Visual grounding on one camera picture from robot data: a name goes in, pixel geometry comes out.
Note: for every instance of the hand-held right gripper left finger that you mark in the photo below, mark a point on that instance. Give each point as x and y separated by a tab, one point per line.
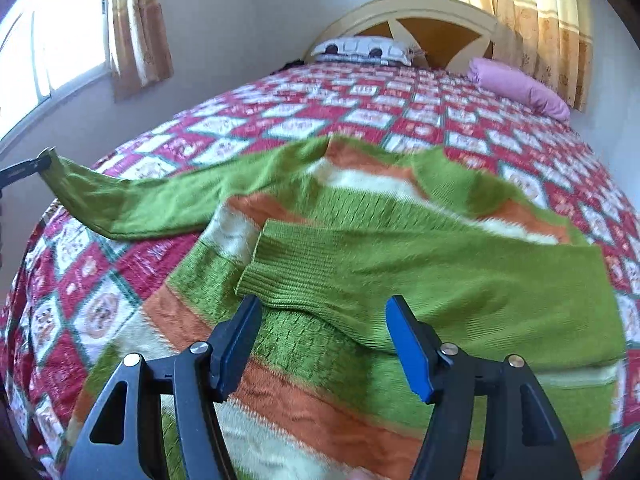
236	356

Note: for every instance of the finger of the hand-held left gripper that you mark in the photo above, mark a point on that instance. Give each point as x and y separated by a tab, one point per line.
22	169

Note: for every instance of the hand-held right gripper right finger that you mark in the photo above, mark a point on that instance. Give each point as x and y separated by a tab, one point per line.
407	350

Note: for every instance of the green orange striped knit sweater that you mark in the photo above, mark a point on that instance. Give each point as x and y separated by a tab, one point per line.
400	260

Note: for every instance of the beige patterned curtain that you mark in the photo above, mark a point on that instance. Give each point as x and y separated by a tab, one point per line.
540	20
140	35

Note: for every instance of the red checkered printed bedspread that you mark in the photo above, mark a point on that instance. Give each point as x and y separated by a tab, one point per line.
350	105

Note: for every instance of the pink pillow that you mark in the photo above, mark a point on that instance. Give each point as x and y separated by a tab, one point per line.
515	87

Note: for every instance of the dark object beside bed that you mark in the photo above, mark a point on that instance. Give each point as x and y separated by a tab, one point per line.
289	66

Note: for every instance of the white printed pillow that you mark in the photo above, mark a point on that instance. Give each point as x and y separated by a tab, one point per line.
360	49

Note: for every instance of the cream and brown headboard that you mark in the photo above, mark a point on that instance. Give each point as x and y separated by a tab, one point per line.
435	30

